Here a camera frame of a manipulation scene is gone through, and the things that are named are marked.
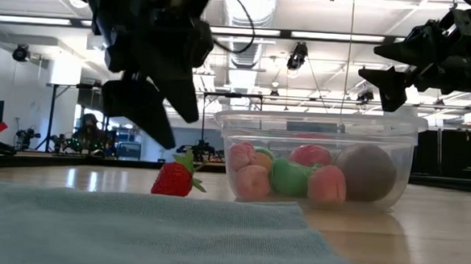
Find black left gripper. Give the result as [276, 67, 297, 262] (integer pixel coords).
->
[48, 0, 218, 153]

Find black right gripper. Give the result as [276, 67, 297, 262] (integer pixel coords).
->
[356, 0, 471, 118]

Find pink toy peach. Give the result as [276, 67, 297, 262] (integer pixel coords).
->
[307, 163, 349, 205]
[227, 140, 257, 174]
[233, 164, 273, 201]

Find brown round toy kiwi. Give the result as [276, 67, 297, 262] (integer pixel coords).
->
[332, 141, 399, 204]

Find clear plastic tupperware container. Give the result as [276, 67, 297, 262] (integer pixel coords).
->
[210, 106, 429, 212]

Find ceiling light strip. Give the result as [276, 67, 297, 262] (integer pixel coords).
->
[209, 25, 283, 38]
[290, 29, 388, 44]
[0, 14, 73, 27]

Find person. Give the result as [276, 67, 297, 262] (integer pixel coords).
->
[71, 111, 110, 157]

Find black ceiling spotlight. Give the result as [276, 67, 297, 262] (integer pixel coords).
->
[285, 40, 311, 73]
[10, 43, 32, 64]

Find teal cloth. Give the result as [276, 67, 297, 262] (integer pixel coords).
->
[0, 179, 391, 264]

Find black background stand frame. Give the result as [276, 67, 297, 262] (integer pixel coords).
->
[41, 82, 102, 156]

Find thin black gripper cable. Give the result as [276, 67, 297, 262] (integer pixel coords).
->
[206, 0, 259, 56]

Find silver ceiling air duct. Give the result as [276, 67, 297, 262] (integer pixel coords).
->
[219, 0, 280, 91]

